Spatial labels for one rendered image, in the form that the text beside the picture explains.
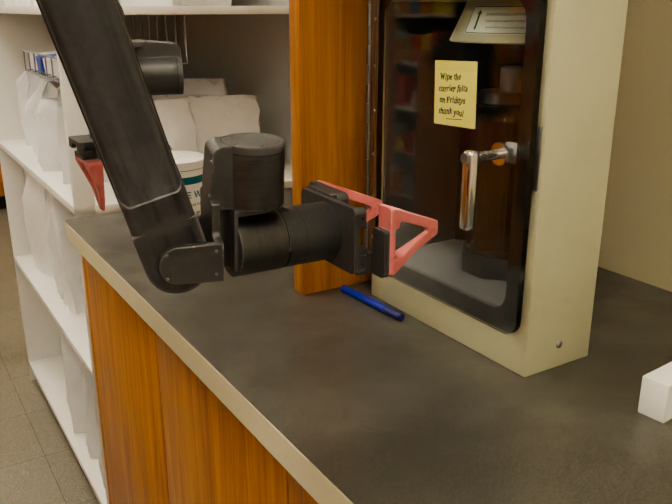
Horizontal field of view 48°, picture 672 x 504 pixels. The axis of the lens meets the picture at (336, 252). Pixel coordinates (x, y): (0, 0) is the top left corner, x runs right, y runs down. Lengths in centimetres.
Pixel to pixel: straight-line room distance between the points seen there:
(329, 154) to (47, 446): 180
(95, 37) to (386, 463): 46
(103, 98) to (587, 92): 51
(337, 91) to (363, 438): 53
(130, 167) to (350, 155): 55
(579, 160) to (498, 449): 33
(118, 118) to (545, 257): 50
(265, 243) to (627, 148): 78
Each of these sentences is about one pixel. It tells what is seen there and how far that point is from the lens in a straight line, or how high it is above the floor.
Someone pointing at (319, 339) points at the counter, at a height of 94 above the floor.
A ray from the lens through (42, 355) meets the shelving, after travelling 310.
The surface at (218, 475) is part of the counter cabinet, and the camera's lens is 112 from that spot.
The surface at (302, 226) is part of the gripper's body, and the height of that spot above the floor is 116.
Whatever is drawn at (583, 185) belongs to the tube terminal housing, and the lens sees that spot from 90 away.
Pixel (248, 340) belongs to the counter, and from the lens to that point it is 100.
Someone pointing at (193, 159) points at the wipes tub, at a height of 109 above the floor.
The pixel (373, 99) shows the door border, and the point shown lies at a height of 124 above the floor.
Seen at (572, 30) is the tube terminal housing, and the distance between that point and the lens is 85.
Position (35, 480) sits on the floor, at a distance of 253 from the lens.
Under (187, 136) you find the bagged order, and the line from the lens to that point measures 198.
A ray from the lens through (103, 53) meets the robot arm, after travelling 61.
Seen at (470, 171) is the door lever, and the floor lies 119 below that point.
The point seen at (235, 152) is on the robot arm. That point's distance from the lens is 65.
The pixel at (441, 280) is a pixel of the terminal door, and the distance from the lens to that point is 98.
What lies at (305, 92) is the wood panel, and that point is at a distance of 107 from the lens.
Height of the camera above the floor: 136
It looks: 18 degrees down
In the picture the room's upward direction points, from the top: straight up
